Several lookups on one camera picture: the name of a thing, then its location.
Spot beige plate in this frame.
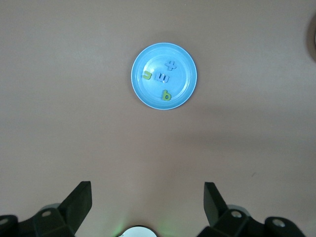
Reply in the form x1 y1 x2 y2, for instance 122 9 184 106
307 16 316 61

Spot green lowercase letter b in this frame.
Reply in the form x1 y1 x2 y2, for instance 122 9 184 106
160 89 172 102

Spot blue lowercase letter m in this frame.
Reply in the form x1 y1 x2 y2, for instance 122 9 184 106
154 73 170 83

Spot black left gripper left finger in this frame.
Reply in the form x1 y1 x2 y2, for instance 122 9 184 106
0 181 92 237

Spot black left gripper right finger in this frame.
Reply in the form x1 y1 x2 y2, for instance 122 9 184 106
198 182 306 237

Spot blue lowercase letter x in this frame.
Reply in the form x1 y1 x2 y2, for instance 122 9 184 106
164 60 177 72

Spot blue plate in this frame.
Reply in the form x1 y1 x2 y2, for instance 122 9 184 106
130 42 198 111

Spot brown table mat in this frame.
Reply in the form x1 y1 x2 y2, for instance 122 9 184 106
0 0 316 237

